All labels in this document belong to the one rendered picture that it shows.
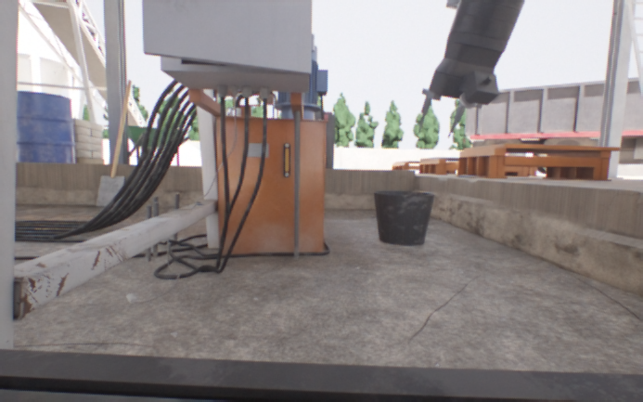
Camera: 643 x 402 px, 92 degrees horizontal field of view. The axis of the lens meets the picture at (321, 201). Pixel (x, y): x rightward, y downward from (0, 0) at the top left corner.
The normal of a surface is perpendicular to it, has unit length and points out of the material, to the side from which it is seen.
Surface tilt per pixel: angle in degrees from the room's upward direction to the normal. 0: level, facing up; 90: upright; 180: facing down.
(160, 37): 90
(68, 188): 90
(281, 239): 90
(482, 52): 122
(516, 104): 90
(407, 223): 98
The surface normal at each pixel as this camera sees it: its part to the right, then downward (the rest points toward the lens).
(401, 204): -0.32, 0.24
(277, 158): 0.13, 0.11
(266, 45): 0.34, 0.11
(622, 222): -1.00, -0.01
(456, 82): 0.07, 0.49
